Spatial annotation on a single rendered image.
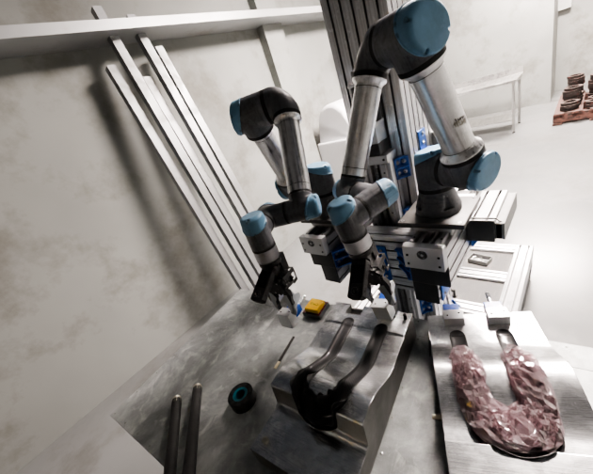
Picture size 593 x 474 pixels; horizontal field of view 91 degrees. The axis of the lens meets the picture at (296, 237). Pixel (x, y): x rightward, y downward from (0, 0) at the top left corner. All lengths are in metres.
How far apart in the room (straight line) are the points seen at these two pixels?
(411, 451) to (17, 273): 2.41
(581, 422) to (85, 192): 2.67
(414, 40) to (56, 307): 2.55
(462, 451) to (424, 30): 0.84
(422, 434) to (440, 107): 0.79
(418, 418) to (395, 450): 0.09
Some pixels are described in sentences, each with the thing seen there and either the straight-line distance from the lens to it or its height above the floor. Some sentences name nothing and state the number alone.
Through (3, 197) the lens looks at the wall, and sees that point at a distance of 2.58.
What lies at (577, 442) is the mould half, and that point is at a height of 0.87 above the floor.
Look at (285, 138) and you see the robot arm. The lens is 0.98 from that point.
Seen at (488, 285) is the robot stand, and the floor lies 0.21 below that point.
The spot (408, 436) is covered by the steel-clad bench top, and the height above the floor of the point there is 0.80.
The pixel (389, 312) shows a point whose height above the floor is 0.92.
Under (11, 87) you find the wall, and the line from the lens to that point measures 2.68.
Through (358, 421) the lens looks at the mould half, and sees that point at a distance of 0.73.
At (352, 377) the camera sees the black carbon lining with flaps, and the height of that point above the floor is 0.91.
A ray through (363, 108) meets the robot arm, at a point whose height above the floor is 1.47.
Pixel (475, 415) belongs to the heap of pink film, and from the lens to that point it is 0.77.
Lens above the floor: 1.55
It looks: 24 degrees down
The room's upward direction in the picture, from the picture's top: 20 degrees counter-clockwise
